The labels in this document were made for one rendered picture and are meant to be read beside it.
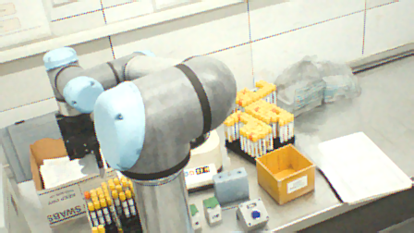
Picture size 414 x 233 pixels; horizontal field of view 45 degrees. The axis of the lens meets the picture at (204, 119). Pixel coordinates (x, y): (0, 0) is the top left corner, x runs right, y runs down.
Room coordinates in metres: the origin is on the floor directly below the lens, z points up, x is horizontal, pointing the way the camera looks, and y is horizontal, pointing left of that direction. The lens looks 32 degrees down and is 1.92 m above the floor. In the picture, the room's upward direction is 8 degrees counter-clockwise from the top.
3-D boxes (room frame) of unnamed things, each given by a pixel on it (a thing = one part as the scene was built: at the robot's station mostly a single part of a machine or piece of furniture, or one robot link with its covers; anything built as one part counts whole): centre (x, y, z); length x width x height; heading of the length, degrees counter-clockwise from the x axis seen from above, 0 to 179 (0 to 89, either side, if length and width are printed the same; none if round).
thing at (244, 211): (1.06, -0.09, 0.92); 0.13 x 0.07 x 0.08; 17
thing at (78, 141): (1.05, 0.31, 1.28); 0.09 x 0.08 x 0.12; 107
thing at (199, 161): (1.37, 0.08, 0.94); 0.30 x 0.24 x 0.12; 8
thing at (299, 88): (1.68, -0.38, 0.97); 0.26 x 0.17 x 0.19; 121
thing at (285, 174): (1.19, -0.22, 0.93); 0.13 x 0.13 x 0.10; 22
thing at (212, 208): (1.09, 0.02, 0.91); 0.05 x 0.04 x 0.07; 17
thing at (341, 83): (1.73, -0.54, 0.94); 0.20 x 0.17 x 0.14; 90
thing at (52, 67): (1.05, 0.30, 1.43); 0.09 x 0.08 x 0.11; 28
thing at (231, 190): (1.17, -0.05, 0.92); 0.10 x 0.07 x 0.10; 99
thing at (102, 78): (0.97, 0.24, 1.43); 0.11 x 0.11 x 0.08; 28
